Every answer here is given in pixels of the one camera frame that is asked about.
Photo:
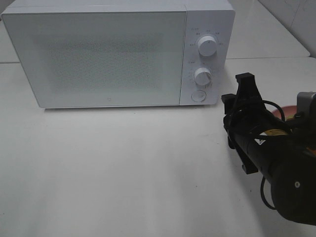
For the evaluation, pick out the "white lower microwave knob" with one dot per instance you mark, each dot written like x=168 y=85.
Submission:
x=202 y=76

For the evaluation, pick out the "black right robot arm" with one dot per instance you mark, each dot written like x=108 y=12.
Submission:
x=283 y=150

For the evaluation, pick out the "round door release button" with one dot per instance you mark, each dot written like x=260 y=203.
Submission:
x=198 y=96

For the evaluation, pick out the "pink round plate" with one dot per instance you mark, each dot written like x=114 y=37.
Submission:
x=289 y=112

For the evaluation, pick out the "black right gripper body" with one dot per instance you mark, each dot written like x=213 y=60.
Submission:
x=246 y=120

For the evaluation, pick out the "white microwave oven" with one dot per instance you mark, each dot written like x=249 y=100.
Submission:
x=203 y=17

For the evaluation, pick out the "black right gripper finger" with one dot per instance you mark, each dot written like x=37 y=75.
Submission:
x=247 y=165
x=247 y=92

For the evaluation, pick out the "white upper microwave knob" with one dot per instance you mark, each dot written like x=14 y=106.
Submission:
x=207 y=45

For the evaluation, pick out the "white microwave knob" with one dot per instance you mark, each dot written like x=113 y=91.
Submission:
x=202 y=76
x=207 y=45

